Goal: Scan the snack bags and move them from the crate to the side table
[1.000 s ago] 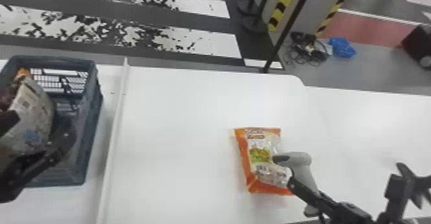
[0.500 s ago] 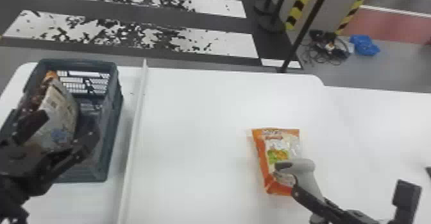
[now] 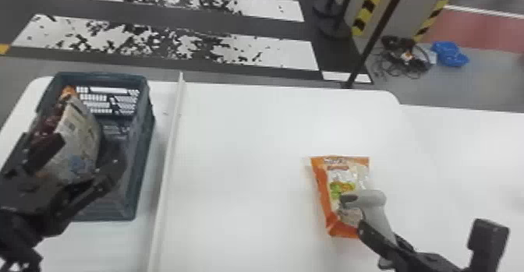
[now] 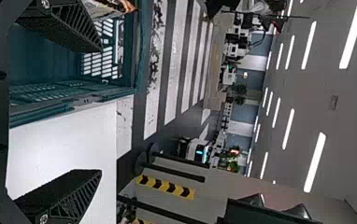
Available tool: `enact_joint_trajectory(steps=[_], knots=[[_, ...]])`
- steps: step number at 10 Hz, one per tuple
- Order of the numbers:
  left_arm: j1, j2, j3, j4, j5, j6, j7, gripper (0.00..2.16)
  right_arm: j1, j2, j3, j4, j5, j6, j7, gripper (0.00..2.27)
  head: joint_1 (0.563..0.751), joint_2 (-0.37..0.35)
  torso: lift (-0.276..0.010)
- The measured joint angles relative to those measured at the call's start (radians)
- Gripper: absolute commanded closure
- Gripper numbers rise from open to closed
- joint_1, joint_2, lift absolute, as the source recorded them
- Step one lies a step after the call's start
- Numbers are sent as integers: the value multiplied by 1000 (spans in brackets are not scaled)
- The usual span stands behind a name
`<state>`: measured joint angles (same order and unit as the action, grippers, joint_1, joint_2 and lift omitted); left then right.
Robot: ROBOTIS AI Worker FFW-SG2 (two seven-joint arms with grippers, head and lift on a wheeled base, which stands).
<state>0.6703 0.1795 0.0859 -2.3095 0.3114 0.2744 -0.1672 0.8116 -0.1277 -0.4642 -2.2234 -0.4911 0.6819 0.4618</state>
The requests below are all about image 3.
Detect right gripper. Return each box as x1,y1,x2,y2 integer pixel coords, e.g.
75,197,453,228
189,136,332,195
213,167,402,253
357,220,468,272

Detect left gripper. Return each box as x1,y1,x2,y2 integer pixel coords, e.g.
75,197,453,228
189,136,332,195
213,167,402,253
0,131,126,238

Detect white snack packet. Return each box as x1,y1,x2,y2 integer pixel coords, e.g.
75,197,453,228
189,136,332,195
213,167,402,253
30,87,103,185

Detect blue basket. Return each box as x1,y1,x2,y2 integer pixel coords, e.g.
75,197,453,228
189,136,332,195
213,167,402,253
36,71,156,222

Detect orange snack packet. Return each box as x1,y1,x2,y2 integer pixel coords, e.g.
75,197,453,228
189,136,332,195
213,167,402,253
310,155,370,239

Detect blue bag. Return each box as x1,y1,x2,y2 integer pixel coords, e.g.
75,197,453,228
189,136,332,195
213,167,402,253
430,41,471,69

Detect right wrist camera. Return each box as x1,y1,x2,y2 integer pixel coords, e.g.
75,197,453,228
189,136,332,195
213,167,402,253
466,218,511,272

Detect black cable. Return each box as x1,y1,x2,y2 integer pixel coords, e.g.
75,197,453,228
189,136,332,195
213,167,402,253
369,35,432,80

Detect striped post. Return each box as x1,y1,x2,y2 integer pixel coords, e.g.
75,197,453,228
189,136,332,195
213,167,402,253
412,0,466,43
351,0,392,37

